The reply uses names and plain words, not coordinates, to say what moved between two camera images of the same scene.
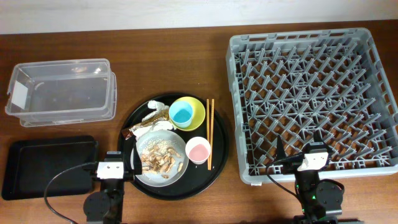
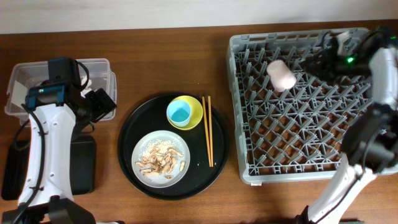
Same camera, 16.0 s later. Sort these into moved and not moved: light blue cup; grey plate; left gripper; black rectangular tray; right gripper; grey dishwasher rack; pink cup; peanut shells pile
Moved: right gripper; left gripper; pink cup
Not moved: grey plate; peanut shells pile; grey dishwasher rack; light blue cup; black rectangular tray
